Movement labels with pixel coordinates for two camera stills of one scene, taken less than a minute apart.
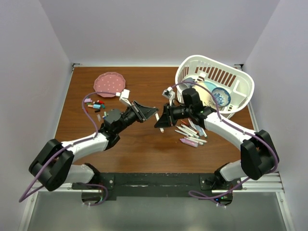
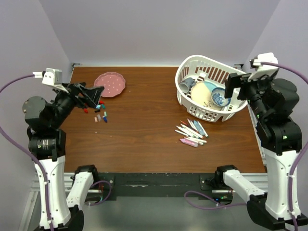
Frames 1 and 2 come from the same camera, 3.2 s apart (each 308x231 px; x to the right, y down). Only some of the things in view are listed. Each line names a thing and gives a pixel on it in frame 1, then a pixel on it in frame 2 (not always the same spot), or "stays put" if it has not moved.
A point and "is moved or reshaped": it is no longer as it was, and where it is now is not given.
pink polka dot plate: [109, 82] stays put
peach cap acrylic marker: [191, 136] is moved or reshaped
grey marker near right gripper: [198, 140] stays put
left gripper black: [142, 112] to [93, 93]
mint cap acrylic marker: [181, 133] stays put
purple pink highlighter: [191, 143] stays put
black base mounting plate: [212, 186] stays put
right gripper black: [164, 121] to [236, 80]
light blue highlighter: [201, 133] stays put
